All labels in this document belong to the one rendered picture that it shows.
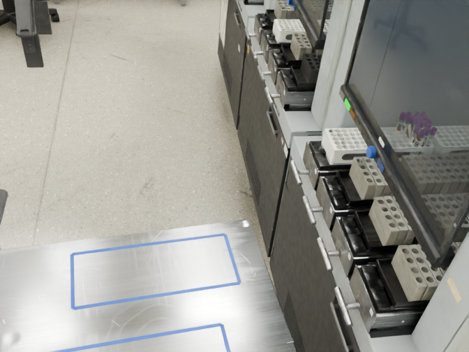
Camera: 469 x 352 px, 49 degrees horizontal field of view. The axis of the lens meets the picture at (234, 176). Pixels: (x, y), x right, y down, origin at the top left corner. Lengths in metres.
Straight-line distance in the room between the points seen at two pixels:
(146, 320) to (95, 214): 1.40
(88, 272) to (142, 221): 1.24
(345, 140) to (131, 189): 1.32
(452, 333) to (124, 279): 0.65
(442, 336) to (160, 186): 1.70
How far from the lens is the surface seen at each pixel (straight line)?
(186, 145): 2.77
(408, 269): 1.17
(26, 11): 1.01
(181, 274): 1.13
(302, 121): 1.74
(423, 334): 1.18
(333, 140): 1.46
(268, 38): 2.04
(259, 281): 1.13
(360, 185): 1.36
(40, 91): 3.27
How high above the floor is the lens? 1.71
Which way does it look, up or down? 41 degrees down
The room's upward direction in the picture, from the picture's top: 6 degrees clockwise
